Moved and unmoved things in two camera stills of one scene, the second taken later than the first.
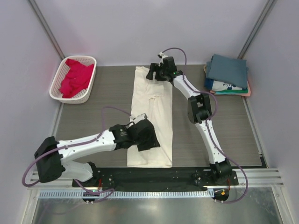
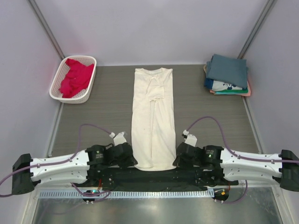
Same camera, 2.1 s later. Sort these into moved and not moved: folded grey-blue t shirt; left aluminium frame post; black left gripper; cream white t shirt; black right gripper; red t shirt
Moved: black right gripper; black left gripper
Not moved: left aluminium frame post; cream white t shirt; red t shirt; folded grey-blue t shirt
